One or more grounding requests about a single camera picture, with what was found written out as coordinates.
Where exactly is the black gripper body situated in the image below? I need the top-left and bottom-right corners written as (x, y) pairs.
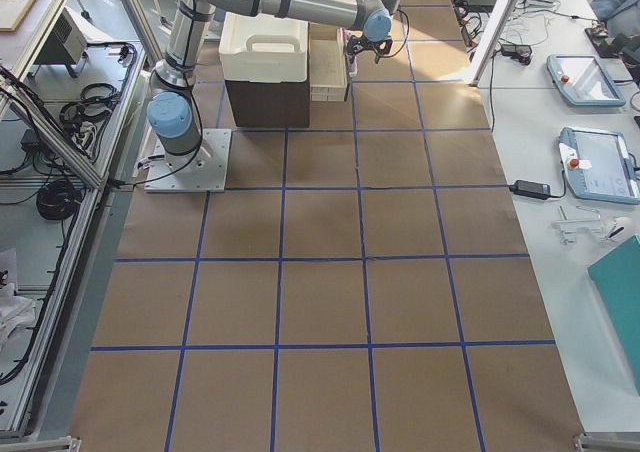
top-left (346, 35), bottom-right (393, 63)

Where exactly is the wooden drawer with white handle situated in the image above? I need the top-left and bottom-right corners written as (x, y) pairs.
top-left (309, 23), bottom-right (349, 102)

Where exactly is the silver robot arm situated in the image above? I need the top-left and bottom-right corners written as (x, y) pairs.
top-left (147, 0), bottom-right (401, 157)

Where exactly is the brown wooden drawer cabinet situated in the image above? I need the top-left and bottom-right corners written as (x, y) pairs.
top-left (225, 80), bottom-right (310, 129)

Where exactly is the white plastic tray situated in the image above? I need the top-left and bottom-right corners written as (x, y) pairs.
top-left (218, 13), bottom-right (308, 83)

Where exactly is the far blue teach pendant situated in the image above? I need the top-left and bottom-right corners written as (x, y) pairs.
top-left (546, 54), bottom-right (626, 107)

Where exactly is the blue teach pendant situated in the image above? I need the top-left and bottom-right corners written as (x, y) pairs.
top-left (558, 127), bottom-right (639, 205)
top-left (546, 54), bottom-right (626, 107)

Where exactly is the black power adapter on table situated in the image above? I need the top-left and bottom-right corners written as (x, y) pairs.
top-left (508, 180), bottom-right (551, 200)

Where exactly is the near blue teach pendant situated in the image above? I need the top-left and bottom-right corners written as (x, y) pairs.
top-left (558, 127), bottom-right (639, 205)

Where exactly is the grey metal box unit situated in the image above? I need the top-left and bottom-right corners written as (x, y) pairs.
top-left (34, 9), bottom-right (88, 78)

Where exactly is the aluminium frame post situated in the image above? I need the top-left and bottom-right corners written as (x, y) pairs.
top-left (466, 0), bottom-right (517, 87)

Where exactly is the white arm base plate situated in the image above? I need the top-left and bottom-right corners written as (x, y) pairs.
top-left (143, 128), bottom-right (232, 193)

